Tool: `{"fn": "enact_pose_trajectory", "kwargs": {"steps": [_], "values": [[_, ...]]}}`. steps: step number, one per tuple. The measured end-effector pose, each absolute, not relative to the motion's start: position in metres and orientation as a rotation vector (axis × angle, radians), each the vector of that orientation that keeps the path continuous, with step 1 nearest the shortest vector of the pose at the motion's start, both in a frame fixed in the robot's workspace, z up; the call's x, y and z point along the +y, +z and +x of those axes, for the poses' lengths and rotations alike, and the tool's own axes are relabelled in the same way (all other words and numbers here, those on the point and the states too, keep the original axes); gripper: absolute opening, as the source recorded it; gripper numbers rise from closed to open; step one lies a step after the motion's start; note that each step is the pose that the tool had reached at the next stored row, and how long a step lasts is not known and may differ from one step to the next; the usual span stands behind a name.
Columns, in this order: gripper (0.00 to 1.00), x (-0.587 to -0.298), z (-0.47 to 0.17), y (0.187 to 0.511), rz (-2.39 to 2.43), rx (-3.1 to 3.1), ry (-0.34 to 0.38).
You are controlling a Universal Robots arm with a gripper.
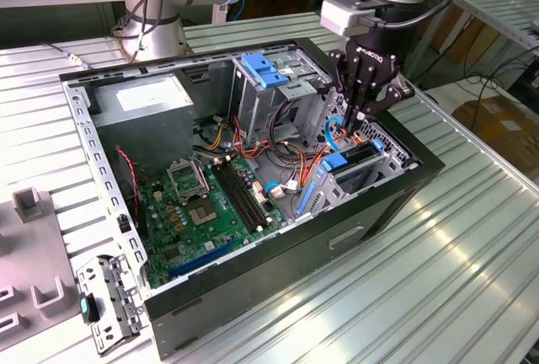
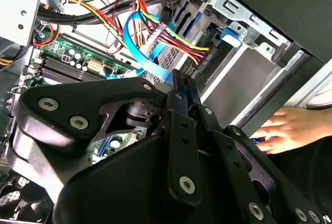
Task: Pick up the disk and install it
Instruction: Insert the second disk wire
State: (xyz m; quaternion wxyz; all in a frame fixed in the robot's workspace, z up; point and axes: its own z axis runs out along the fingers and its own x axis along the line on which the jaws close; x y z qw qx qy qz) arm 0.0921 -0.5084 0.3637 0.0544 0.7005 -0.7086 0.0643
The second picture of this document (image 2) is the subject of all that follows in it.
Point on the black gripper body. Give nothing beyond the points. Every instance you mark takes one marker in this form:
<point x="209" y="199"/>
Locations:
<point x="124" y="187"/>

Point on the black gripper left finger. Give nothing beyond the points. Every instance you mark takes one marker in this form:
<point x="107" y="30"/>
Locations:
<point x="77" y="99"/>

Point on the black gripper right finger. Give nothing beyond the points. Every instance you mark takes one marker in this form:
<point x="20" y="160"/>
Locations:
<point x="233" y="167"/>

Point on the person's bare hand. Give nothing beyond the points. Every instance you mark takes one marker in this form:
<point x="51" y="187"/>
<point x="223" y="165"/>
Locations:
<point x="293" y="128"/>

